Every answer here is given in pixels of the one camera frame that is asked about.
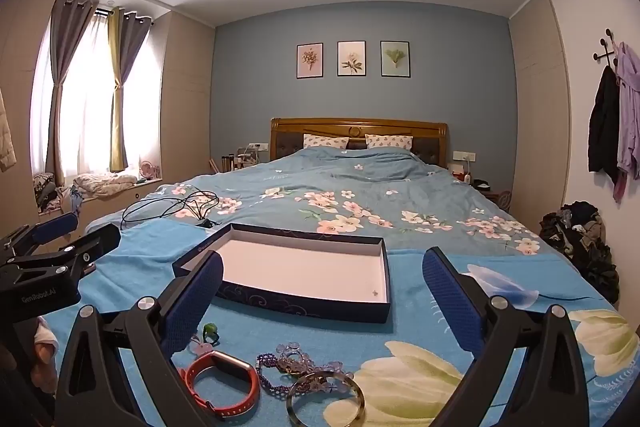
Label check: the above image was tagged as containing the black jacket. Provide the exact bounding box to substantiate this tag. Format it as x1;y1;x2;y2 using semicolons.
588;66;621;185

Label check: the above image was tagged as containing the person's left hand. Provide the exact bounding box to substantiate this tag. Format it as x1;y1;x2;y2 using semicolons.
31;322;58;395

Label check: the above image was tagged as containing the pile of dark clothes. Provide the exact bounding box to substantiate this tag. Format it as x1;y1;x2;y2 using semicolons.
539;202;620;305

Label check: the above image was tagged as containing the black cable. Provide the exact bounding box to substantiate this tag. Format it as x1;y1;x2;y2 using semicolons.
121;191;221;230

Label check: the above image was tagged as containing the white dotted pillow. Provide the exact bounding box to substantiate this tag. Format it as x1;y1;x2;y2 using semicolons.
303;133;350;150
365;134;414;152

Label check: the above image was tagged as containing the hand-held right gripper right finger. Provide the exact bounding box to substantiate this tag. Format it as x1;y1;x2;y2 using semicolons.
421;247;591;427

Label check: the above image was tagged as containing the purple beaded bracelet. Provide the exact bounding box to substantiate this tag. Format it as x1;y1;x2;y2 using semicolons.
256;352;301;398

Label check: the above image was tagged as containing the wooden nightstand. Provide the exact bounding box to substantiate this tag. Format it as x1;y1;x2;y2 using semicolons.
482;189;512;210

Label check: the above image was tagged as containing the blue blanket with large flowers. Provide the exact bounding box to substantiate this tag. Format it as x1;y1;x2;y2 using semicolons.
37;222;631;427

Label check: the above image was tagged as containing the orange smartwatch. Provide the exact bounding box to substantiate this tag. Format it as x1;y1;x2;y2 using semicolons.
179;350;260;419

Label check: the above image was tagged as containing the framed white flower picture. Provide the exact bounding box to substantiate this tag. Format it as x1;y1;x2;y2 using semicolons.
337;41;367;78

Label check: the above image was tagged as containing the white quilt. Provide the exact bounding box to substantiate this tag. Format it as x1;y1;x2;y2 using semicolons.
72;173;138;198

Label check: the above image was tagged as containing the white sheer curtain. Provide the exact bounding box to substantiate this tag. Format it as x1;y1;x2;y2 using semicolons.
30;14;161;188

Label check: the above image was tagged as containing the beige quilted jacket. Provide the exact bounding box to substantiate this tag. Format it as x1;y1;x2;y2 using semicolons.
0;87;18;172

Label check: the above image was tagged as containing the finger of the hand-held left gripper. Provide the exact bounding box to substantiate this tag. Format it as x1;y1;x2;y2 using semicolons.
0;212;80;258
50;223;122;280

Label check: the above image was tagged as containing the dark blue cardboard box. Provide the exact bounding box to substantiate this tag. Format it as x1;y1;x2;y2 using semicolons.
172;223;391;324

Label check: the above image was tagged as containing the wooden headboard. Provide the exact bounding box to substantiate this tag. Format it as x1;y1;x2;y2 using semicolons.
270;117;449;168

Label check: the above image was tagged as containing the framed green leaf picture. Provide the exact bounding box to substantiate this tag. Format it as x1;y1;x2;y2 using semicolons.
380;40;411;78

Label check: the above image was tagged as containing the cluttered bedside table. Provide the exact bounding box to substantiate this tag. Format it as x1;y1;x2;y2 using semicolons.
210;147;261;172

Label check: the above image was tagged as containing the blue floral duvet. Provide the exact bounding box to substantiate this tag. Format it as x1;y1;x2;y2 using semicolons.
85;146;543;258

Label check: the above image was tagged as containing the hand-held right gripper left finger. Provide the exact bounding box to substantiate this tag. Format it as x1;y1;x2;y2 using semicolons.
54;251;226;427

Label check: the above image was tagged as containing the black coat rack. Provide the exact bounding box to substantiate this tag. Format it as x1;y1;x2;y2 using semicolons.
593;28;623;68

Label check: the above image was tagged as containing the amber bangle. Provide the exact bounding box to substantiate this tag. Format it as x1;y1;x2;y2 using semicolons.
286;371;365;424

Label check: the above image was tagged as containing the pile of mixed clothes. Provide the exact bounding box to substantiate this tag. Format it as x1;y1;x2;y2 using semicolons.
32;173;66;212

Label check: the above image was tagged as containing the framed brown flower picture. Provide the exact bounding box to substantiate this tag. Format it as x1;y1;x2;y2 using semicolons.
297;43;324;79

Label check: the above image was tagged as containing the purple jacket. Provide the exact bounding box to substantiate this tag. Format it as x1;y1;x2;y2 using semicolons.
614;41;640;202

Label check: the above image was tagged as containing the beige built-in wardrobe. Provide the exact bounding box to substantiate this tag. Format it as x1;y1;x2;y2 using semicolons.
160;12;217;185
509;0;571;220

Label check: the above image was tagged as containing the clear crystal bracelet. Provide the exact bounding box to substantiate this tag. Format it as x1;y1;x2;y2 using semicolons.
277;342;353;395

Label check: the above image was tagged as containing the grey olive curtain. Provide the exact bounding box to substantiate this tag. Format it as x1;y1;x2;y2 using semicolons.
45;0;98;180
107;6;151;172

